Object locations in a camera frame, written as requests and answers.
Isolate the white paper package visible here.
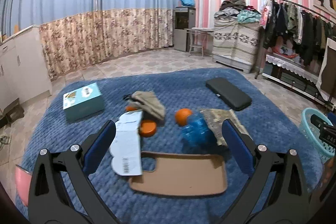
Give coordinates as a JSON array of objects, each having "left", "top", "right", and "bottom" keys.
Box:
[{"left": 109, "top": 110, "right": 143, "bottom": 176}]

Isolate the newspaper piece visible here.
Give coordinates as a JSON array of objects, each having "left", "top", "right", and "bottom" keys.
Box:
[{"left": 200, "top": 109, "right": 251, "bottom": 147}]

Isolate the blue plastic bottle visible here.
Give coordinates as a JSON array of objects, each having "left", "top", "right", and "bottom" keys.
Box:
[{"left": 181, "top": 113, "right": 217, "bottom": 148}]

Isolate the light blue plastic basket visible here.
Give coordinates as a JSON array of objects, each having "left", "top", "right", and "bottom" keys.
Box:
[{"left": 299, "top": 107, "right": 335, "bottom": 163}]

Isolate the pink round object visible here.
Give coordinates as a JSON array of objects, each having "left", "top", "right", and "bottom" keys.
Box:
[{"left": 15, "top": 165, "right": 32, "bottom": 207}]

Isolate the low tv cabinet lace cover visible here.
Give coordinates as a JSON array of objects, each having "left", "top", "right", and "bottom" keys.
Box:
[{"left": 261, "top": 53, "right": 335, "bottom": 111}]

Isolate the teal cardboard box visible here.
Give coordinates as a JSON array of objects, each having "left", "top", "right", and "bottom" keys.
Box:
[{"left": 63, "top": 83, "right": 104, "bottom": 122}]

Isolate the clothes rack with dark garments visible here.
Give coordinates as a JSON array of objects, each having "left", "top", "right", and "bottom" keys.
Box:
[{"left": 257, "top": 0, "right": 335, "bottom": 75}]

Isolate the black cushion pad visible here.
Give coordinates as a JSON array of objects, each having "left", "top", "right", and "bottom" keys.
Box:
[{"left": 206, "top": 77, "right": 252, "bottom": 111}]

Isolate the brown cardboard sheet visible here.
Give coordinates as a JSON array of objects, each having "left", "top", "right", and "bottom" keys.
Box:
[{"left": 129, "top": 151, "right": 228, "bottom": 197}]

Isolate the blue plush rug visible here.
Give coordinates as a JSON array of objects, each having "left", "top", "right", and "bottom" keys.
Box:
[{"left": 22, "top": 68, "right": 323, "bottom": 223}]

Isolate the orange round lid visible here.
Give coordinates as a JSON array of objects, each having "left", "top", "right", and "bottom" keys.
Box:
[{"left": 138, "top": 120, "right": 157, "bottom": 138}]

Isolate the small orange piece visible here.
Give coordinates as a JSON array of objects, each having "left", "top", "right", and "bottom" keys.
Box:
[{"left": 125, "top": 106, "right": 138, "bottom": 112}]

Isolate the white cabinet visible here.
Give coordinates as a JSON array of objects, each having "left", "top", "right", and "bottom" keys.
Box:
[{"left": 1, "top": 25, "right": 52, "bottom": 115}]

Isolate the orange fruit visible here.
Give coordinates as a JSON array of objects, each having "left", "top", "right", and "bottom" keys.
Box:
[{"left": 175, "top": 108, "right": 193, "bottom": 126}]

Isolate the beige crumpled cloth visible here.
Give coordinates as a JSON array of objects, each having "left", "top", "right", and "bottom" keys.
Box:
[{"left": 123, "top": 91, "right": 166, "bottom": 121}]

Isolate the cabinet with patterned cloth cover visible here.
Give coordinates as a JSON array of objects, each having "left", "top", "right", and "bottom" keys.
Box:
[{"left": 212, "top": 18, "right": 259, "bottom": 73}]

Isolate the pile of folded clothes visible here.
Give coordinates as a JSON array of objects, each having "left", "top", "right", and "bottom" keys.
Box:
[{"left": 214, "top": 0, "right": 261, "bottom": 23}]

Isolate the small folding table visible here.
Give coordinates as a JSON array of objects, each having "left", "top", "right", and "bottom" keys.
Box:
[{"left": 185, "top": 27, "right": 214, "bottom": 57}]

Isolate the grey water dispenser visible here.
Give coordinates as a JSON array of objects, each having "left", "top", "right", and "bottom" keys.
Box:
[{"left": 173, "top": 6, "right": 196, "bottom": 52}]

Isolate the blue and floral curtain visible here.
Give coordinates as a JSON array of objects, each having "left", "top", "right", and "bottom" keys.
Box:
[{"left": 1, "top": 0, "right": 178, "bottom": 77}]

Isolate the brown board with white frame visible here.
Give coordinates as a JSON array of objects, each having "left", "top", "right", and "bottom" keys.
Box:
[{"left": 316, "top": 38, "right": 336, "bottom": 105}]

